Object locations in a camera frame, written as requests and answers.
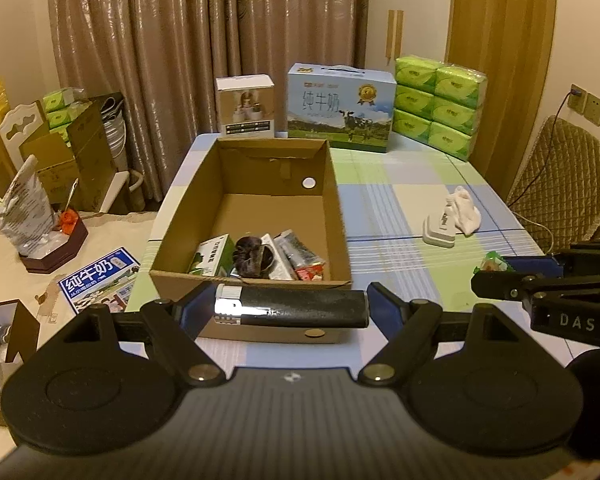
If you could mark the orange red toy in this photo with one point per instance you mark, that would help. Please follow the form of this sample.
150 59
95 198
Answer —
67 220

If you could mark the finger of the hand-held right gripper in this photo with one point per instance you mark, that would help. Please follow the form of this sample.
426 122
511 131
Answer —
505 286
532 265

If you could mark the black lighter with silver cap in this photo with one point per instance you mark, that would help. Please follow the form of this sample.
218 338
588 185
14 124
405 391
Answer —
300 307

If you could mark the flat blue milk carton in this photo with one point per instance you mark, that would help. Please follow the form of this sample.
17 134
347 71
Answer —
100 280

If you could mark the brown curtain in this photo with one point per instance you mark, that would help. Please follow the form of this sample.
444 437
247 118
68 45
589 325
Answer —
180 60

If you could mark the green snack packet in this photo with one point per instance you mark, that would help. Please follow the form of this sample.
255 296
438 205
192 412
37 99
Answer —
495 262

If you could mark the dark wooden box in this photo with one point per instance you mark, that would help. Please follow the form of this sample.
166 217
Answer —
55 257

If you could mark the white sock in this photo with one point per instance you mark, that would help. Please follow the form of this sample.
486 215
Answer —
467 215

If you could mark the red snack packet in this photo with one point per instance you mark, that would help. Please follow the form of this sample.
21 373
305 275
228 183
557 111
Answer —
310 274

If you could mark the wooden strips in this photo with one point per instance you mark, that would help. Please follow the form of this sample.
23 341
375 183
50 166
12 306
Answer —
394 30

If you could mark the green and white medicine box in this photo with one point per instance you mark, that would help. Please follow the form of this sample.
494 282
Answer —
212 255

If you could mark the brown cardboard box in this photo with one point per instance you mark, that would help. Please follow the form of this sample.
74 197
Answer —
260 210

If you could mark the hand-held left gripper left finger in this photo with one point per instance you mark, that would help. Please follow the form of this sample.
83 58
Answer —
197 310

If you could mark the long white box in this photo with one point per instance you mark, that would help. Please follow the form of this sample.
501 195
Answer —
282 270

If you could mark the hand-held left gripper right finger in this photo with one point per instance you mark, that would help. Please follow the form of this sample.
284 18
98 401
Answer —
385 310

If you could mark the white charger plug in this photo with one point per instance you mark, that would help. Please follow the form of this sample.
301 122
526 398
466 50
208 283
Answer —
437 232

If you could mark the dark brown scrunchie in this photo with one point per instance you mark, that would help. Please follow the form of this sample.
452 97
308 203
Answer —
252 257

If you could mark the blue cow print milk carton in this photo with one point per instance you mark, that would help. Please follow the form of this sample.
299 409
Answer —
340 110

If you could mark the white chair back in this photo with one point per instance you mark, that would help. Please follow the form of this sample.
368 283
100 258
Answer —
4 132

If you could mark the stack of green tissue packs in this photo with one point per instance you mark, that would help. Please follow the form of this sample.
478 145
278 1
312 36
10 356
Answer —
440 105

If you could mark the plaid tablecloth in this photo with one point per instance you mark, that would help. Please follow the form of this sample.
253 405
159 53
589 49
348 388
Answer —
405 185

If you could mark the silver snack packet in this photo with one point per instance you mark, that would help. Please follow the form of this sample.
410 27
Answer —
297 247

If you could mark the chair with quilted cover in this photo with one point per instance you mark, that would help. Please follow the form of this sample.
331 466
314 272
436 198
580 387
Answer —
565 180

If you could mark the grey ribbed bin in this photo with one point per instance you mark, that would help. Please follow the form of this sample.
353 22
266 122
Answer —
115 135

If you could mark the white appliance box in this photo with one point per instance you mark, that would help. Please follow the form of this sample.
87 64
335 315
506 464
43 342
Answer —
245 105

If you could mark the white foil bag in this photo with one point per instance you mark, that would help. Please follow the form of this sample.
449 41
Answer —
25 210

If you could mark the brown cardboard carton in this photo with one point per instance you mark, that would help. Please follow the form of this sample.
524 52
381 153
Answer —
50 160
92 160

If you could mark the golden yellow curtain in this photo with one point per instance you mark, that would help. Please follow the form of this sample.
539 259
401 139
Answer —
500 60

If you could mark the wall socket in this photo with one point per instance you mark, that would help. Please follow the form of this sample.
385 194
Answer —
576 97

